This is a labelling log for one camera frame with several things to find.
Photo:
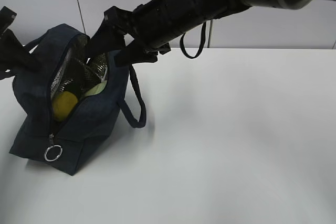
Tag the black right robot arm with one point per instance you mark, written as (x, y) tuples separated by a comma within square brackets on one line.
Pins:
[(187, 14)]

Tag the green lidded glass container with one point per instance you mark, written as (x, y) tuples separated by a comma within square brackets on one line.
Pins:
[(96, 89)]

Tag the dark blue lunch bag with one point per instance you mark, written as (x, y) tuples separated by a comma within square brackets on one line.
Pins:
[(67, 145)]

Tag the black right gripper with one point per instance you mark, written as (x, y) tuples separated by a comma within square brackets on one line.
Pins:
[(148, 24)]

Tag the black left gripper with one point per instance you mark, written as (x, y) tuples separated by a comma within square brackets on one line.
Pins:
[(13, 53)]

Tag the yellow lemon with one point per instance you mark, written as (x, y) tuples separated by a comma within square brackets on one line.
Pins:
[(63, 104)]

